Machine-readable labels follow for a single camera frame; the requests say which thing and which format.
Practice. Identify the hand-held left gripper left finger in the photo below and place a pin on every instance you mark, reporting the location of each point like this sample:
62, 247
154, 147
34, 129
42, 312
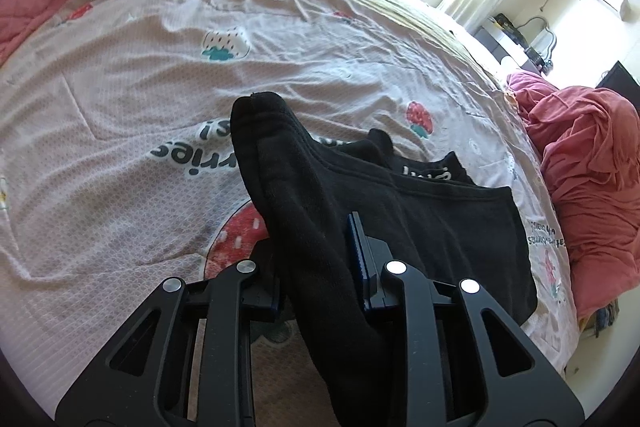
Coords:
260, 299

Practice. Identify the printed pale bed sheet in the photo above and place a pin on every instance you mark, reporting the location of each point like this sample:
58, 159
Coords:
150, 82

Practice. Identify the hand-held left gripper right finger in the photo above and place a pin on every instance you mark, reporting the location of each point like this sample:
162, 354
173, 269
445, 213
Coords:
357, 252

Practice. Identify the crumpled pink-red cloth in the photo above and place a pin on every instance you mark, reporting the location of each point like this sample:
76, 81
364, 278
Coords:
590, 157

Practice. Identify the black shirt with orange cuffs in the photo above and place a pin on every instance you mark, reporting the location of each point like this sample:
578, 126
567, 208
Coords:
440, 227

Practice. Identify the black monitor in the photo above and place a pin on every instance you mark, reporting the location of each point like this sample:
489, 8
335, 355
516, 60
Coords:
620, 84

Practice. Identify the white desk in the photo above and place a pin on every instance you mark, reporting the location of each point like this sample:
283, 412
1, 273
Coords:
500, 42

